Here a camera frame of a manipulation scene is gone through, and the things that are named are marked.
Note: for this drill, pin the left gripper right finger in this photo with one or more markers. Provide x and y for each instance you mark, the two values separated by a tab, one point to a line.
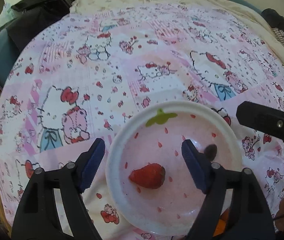
249	214

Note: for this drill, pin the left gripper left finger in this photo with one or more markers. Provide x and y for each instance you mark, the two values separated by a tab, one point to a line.
51	206

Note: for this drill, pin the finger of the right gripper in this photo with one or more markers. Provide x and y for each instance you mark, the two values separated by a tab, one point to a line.
261	118

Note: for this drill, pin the dark grape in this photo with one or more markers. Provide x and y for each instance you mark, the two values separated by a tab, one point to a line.
210	152

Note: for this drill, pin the large red strawberry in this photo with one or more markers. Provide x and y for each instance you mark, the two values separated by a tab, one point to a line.
151	176

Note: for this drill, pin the orange tangerine bottom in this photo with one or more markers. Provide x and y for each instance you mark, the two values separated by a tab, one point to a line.
221	225

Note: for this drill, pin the black garment right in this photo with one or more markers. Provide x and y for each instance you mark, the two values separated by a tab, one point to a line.
273	18

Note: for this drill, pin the strawberry pattern plate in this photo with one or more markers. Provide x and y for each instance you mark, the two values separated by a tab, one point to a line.
155	135

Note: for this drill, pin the Hello Kitty bedsheet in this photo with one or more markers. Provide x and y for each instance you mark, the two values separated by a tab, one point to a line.
85	76

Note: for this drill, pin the black clothes pile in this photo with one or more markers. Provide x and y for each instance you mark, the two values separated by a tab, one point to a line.
32	17

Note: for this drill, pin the blue bed frame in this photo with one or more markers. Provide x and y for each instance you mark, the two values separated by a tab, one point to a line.
8	56

